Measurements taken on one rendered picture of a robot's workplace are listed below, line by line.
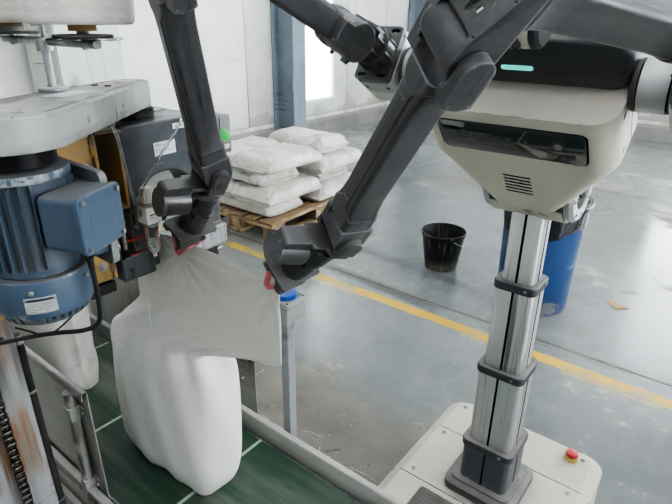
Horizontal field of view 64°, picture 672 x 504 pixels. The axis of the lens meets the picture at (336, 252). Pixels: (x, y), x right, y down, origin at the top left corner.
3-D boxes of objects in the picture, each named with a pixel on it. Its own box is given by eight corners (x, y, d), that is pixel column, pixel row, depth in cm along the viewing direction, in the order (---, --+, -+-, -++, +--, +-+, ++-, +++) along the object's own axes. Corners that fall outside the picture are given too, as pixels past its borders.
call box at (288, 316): (306, 314, 150) (306, 295, 148) (287, 325, 145) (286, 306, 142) (286, 305, 155) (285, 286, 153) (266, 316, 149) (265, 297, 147)
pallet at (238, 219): (362, 202, 489) (362, 187, 483) (272, 242, 400) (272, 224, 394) (293, 186, 533) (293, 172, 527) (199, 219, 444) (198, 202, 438)
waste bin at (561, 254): (584, 296, 326) (606, 194, 300) (556, 331, 289) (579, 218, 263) (507, 274, 354) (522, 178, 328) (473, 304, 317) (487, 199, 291)
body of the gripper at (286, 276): (260, 263, 97) (282, 246, 92) (298, 247, 104) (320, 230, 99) (277, 294, 96) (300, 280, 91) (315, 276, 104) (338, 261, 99)
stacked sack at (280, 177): (302, 181, 420) (302, 163, 414) (260, 192, 392) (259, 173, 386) (250, 166, 462) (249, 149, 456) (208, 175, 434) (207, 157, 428)
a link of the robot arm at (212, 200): (226, 197, 109) (215, 176, 111) (195, 199, 104) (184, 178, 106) (215, 219, 113) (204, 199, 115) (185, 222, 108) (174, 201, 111)
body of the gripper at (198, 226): (160, 226, 113) (170, 202, 108) (197, 213, 121) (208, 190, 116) (179, 248, 112) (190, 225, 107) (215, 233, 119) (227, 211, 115)
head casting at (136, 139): (223, 223, 135) (213, 102, 123) (136, 253, 117) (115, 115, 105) (152, 199, 152) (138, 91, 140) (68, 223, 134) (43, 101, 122)
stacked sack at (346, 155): (367, 162, 475) (368, 146, 470) (318, 178, 427) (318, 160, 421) (329, 155, 500) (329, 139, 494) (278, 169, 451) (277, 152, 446)
